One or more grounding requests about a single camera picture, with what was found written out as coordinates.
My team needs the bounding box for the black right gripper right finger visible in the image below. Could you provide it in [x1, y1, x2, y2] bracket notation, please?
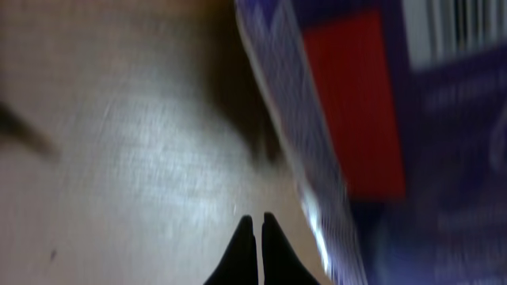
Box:
[261, 212, 319, 285]

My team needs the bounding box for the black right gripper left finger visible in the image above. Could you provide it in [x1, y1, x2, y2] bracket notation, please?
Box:
[204, 215, 258, 285]

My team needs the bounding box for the red purple snack packet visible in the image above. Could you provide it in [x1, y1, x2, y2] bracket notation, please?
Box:
[234, 0, 506, 285]

